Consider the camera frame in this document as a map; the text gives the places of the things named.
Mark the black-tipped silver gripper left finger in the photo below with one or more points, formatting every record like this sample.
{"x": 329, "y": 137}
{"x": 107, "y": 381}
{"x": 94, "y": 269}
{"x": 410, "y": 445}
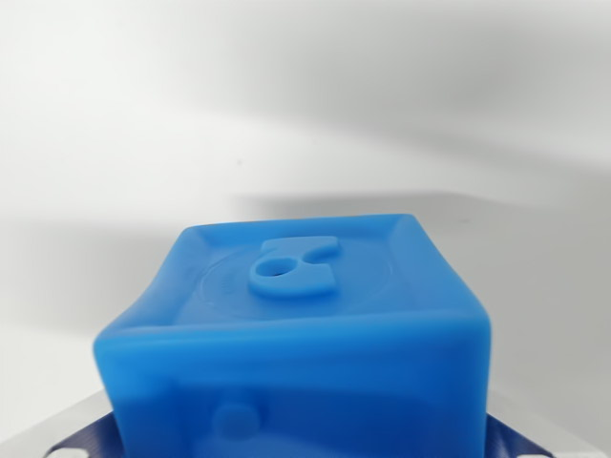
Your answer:
{"x": 93, "y": 434}

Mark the blue soft cube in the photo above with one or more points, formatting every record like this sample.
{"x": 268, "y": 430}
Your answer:
{"x": 296, "y": 362}

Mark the black-tipped silver gripper right finger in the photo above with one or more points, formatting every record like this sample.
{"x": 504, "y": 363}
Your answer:
{"x": 513, "y": 436}

